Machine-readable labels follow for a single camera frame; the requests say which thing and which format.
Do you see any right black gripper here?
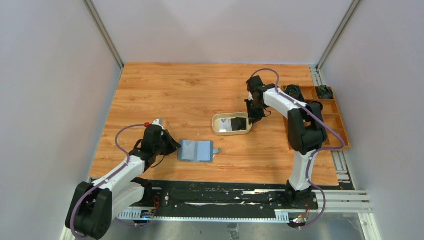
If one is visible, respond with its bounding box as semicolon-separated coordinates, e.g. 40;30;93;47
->
245;98;266;124

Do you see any blue card holder wallet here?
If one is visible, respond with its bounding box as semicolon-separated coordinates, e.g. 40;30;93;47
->
177;139;221;163

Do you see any black card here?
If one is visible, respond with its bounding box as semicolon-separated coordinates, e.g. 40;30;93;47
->
231;117;248;132

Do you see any beige oval tray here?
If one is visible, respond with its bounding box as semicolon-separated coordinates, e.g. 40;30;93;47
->
211;112;253;136

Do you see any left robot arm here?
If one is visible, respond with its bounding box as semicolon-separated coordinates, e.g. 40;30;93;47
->
65;122;182;240

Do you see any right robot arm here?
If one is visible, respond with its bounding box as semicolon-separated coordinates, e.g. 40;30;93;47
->
245;76;327;209

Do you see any white card in tray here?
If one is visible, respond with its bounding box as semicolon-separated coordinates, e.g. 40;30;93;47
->
218;118;233;133

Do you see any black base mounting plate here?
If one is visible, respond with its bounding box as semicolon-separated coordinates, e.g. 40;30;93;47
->
117;178;321;220

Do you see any wooden compartment organizer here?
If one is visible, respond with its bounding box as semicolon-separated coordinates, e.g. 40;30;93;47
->
281;84;351;151

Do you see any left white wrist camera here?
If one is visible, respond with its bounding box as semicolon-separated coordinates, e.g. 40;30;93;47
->
151;118;165;130

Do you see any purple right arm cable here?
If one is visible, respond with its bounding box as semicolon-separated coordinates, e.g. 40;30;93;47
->
250;68;346;229

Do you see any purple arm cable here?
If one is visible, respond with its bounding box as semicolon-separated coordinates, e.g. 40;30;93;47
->
250;68;346;229
69;122;151;239

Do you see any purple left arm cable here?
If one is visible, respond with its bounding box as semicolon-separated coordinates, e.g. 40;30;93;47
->
69;122;151;239

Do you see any green black cable coil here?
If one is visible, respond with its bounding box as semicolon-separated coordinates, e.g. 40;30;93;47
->
315;85;334;100

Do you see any aluminium frame rail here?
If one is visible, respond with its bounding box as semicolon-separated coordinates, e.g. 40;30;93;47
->
65;178;381;240

